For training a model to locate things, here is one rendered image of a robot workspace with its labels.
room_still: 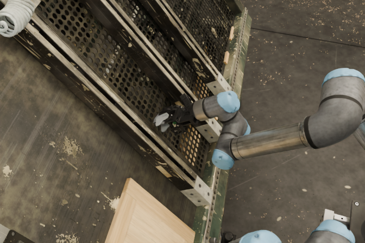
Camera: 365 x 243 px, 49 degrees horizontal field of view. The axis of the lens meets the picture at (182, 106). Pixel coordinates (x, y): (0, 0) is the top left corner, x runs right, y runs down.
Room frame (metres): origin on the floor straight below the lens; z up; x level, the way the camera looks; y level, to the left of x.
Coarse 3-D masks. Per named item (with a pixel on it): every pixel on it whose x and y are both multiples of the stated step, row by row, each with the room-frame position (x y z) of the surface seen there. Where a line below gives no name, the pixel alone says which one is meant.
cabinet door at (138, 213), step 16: (128, 192) 0.69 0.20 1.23; (144, 192) 0.72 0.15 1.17; (128, 208) 0.64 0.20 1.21; (144, 208) 0.67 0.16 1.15; (160, 208) 0.70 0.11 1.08; (112, 224) 0.58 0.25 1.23; (128, 224) 0.60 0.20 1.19; (144, 224) 0.62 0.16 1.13; (160, 224) 0.65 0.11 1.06; (176, 224) 0.68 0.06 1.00; (112, 240) 0.53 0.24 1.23; (128, 240) 0.55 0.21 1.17; (144, 240) 0.57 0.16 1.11; (160, 240) 0.60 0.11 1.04; (176, 240) 0.63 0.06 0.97; (192, 240) 0.65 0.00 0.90
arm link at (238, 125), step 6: (240, 114) 0.90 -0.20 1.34; (228, 120) 0.88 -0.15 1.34; (234, 120) 0.88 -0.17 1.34; (240, 120) 0.88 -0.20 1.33; (246, 120) 0.91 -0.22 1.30; (228, 126) 0.86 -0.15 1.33; (234, 126) 0.86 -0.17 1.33; (240, 126) 0.86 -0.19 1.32; (246, 126) 0.88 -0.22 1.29; (222, 132) 0.84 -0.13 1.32; (234, 132) 0.83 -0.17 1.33; (240, 132) 0.84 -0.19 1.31; (246, 132) 0.86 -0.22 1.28
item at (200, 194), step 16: (32, 0) 0.97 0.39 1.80; (32, 16) 0.97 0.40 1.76; (32, 32) 0.92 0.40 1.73; (48, 32) 0.96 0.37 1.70; (32, 48) 0.92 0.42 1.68; (48, 48) 0.91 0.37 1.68; (64, 48) 0.95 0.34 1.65; (48, 64) 0.92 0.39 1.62; (64, 64) 0.90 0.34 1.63; (80, 64) 0.94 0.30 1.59; (64, 80) 0.91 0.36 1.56; (80, 80) 0.89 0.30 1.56; (96, 80) 0.93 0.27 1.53; (80, 96) 0.90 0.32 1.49; (96, 96) 0.88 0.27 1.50; (112, 96) 0.92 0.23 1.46; (96, 112) 0.89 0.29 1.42; (112, 112) 0.87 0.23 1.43; (128, 112) 0.91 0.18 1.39; (112, 128) 0.88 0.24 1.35; (128, 128) 0.86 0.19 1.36; (144, 128) 0.89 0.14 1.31; (144, 144) 0.85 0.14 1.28; (160, 144) 0.88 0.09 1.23; (160, 160) 0.84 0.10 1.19; (176, 160) 0.86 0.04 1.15; (176, 176) 0.82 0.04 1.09; (192, 176) 0.85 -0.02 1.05; (192, 192) 0.81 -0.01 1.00; (208, 192) 0.83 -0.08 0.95
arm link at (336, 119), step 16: (320, 112) 0.70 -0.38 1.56; (336, 112) 0.68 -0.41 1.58; (352, 112) 0.67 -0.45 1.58; (288, 128) 0.71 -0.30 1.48; (304, 128) 0.68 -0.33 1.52; (320, 128) 0.66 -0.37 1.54; (336, 128) 0.65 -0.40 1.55; (352, 128) 0.65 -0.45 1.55; (224, 144) 0.78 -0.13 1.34; (240, 144) 0.75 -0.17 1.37; (256, 144) 0.72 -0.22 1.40; (272, 144) 0.70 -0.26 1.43; (288, 144) 0.68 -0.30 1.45; (304, 144) 0.66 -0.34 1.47; (320, 144) 0.64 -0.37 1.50; (224, 160) 0.73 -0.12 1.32
